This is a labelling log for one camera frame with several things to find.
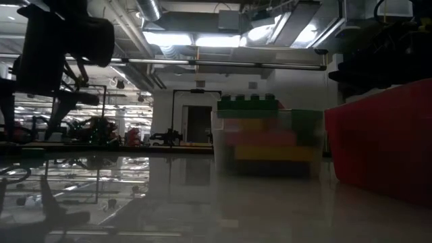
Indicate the grey wall vent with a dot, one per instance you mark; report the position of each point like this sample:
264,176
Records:
200,83
253,85

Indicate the dark door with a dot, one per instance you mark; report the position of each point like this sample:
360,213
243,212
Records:
199,123

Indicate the red background object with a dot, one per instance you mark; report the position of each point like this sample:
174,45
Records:
133,136

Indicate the round silver duct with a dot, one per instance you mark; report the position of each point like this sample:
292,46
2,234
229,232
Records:
148,9

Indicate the red plastic tray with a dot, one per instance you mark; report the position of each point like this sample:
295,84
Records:
381,141

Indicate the rectangular silver duct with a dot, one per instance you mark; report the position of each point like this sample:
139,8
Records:
293,23

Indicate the black table frame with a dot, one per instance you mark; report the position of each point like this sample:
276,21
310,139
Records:
101,148

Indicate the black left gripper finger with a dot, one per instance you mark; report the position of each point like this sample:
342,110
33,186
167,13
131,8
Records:
7,101
77,98

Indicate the background robot with green lights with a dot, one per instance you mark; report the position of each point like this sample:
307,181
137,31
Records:
96,131

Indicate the yellow block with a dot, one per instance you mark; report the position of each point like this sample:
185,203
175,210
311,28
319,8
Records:
273,153
249,125

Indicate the black background robot arm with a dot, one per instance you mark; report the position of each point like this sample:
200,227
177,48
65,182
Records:
167,136

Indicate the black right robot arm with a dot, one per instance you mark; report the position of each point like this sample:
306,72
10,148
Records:
388,57

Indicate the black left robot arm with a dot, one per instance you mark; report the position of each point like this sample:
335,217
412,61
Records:
91,40

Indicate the green long block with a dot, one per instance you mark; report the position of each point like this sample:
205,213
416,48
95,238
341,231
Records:
32,152

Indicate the silver horizontal bar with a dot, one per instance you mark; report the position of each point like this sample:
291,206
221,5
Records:
219,63

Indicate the ceiling light panel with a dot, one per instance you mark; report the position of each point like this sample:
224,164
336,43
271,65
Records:
167,38
217,41

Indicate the pink long block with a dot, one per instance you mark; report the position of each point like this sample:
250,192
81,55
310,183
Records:
263,139

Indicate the clear plastic bin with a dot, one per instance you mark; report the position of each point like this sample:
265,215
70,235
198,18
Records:
217,135

